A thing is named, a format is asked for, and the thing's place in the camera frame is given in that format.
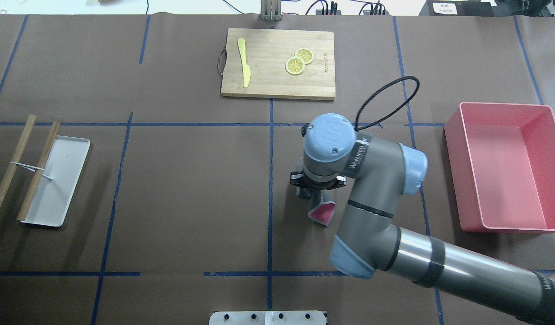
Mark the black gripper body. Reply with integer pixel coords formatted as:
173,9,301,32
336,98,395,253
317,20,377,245
290,171,347,198

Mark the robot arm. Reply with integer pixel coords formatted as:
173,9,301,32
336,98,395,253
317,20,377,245
289,113,555,325

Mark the front lemon slice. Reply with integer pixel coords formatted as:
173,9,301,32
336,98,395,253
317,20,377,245
284,56,306,75

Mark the lemon slice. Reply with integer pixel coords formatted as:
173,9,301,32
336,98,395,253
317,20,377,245
294,47,315,65
284,56,306,75

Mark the yellow plastic knife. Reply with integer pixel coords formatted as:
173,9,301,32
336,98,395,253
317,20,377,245
237,38,251,88

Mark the rear lemon slice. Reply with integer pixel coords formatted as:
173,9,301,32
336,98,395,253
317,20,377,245
294,47,315,65

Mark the bamboo cutting board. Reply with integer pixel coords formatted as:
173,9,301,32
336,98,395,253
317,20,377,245
221,28,336,101

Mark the pink plastic bin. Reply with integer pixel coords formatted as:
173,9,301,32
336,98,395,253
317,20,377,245
444,102,555,234

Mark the white rectangular tray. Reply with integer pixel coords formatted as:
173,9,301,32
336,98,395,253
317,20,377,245
22,135,91,227

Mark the right wooden rack rod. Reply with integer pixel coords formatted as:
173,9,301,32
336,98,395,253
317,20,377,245
17,121,61,221

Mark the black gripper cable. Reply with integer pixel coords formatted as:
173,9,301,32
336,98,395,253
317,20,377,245
354,76,420,131

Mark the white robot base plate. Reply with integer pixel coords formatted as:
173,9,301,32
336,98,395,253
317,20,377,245
209,310,329,325

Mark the aluminium frame post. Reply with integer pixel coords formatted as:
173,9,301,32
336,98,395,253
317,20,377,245
260,0,283,21

